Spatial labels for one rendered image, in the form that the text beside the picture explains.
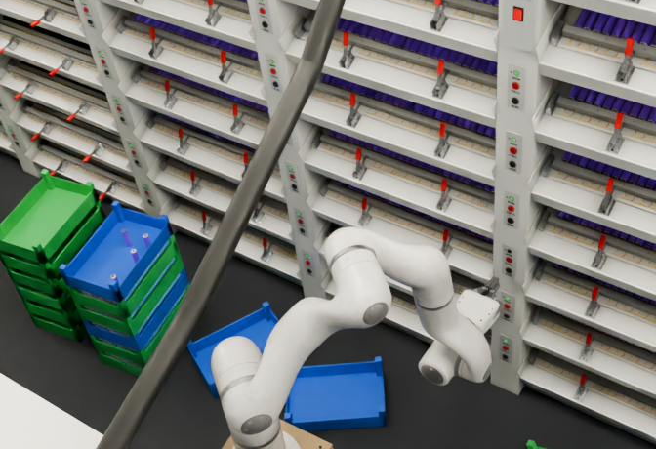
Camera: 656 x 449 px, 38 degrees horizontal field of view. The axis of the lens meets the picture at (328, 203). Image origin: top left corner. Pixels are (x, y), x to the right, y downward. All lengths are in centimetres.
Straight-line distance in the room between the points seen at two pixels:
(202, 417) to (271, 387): 100
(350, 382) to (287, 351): 102
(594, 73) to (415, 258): 53
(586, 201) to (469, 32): 49
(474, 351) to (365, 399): 84
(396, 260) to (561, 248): 60
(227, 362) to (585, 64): 100
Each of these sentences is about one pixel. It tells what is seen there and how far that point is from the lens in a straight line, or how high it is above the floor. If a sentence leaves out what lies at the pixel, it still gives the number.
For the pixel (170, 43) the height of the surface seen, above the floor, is 90.
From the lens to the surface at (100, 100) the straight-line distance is 344.
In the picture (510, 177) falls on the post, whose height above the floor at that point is 90.
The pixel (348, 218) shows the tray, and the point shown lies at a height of 49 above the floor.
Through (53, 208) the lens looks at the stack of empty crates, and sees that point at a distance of 328.
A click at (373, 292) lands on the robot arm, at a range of 194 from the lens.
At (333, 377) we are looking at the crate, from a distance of 310.
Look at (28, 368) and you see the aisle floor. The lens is 340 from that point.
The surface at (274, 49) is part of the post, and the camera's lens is 256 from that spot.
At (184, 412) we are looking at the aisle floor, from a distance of 312.
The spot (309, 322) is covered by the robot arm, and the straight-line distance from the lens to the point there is 203.
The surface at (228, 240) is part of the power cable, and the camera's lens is 95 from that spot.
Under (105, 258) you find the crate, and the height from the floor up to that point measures 40.
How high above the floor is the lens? 253
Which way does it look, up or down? 45 degrees down
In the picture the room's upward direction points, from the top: 9 degrees counter-clockwise
